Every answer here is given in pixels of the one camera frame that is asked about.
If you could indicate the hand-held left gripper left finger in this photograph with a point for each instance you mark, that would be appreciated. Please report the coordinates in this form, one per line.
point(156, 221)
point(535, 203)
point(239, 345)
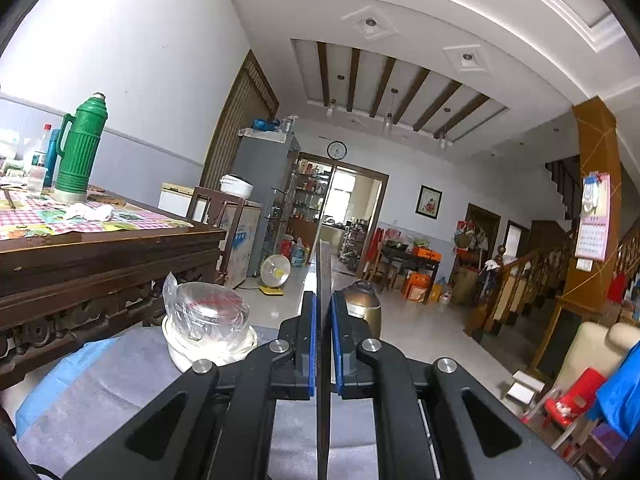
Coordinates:
point(295, 360)

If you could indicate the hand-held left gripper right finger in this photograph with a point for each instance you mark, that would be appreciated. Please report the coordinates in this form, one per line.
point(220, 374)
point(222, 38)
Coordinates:
point(350, 360)

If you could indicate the dark metal chopstick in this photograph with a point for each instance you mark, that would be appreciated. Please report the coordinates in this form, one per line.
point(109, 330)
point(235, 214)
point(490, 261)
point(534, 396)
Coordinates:
point(323, 310)

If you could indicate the bronze electric kettle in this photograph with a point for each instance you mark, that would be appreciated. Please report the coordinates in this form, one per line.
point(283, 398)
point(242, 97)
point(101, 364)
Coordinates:
point(367, 310)

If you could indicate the plastic-wrapped bowls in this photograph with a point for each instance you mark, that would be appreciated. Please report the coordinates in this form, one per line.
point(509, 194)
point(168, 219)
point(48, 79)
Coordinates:
point(210, 310)

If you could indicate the orange box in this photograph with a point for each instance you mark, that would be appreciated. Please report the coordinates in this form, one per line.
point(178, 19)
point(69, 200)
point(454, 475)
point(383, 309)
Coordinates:
point(415, 285)

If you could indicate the blue water jug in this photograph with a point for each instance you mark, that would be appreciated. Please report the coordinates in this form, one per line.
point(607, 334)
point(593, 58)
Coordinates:
point(298, 255)

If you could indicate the dark wooden table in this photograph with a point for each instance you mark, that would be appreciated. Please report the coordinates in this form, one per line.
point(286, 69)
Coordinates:
point(405, 257)

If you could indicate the white chest freezer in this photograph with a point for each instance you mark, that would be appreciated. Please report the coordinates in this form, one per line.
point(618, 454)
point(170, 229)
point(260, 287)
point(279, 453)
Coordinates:
point(245, 240)

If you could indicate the wooden chair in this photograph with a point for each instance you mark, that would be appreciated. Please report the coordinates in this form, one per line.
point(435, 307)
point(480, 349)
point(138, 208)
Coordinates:
point(225, 240)

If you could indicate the glass display shelf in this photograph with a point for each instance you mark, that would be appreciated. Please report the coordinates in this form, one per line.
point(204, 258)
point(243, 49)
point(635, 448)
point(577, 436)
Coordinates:
point(307, 195)

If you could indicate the grey tablecloth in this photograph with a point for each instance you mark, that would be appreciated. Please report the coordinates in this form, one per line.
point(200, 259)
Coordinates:
point(125, 400)

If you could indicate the white step stool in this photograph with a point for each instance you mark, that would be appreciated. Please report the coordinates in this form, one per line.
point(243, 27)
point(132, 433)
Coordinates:
point(525, 387)

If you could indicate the white rice cooker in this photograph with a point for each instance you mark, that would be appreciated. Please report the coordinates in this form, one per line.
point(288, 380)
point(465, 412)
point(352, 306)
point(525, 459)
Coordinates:
point(236, 187)

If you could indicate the grey refrigerator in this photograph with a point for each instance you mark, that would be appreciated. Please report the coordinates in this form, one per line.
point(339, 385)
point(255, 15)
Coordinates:
point(260, 175)

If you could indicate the wooden stair railing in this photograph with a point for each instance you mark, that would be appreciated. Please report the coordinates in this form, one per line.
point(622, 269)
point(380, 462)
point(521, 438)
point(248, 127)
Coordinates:
point(525, 280)

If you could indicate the carved wooden sideboard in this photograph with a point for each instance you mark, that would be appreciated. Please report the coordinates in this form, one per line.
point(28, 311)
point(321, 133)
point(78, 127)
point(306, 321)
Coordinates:
point(100, 270)

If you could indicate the red plastic chair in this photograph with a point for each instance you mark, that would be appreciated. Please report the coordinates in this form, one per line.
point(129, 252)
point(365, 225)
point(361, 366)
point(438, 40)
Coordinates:
point(570, 400)

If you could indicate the blue under cloth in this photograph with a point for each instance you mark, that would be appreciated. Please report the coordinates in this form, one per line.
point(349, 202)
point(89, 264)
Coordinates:
point(65, 370)

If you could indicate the cream armchair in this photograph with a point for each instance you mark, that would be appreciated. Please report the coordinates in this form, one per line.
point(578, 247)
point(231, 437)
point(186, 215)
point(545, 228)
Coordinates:
point(590, 350)

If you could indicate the green thermos jug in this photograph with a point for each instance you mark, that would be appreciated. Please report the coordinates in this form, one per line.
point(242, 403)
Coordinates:
point(77, 155)

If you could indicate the clear plastic container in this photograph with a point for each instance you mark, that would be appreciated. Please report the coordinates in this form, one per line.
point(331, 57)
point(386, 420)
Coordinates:
point(36, 180)

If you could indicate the clear water bottle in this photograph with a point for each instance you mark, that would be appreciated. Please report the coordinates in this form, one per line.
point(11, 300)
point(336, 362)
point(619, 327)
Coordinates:
point(40, 150)

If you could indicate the framed wall picture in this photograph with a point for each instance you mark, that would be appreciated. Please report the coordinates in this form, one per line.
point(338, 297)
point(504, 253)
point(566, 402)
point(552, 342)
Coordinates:
point(429, 202)

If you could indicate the round wall clock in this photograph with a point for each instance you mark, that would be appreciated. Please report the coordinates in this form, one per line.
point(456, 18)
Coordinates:
point(337, 150)

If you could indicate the pink wall calendar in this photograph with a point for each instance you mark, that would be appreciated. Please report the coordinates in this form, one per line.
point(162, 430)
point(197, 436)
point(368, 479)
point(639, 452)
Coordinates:
point(592, 220)

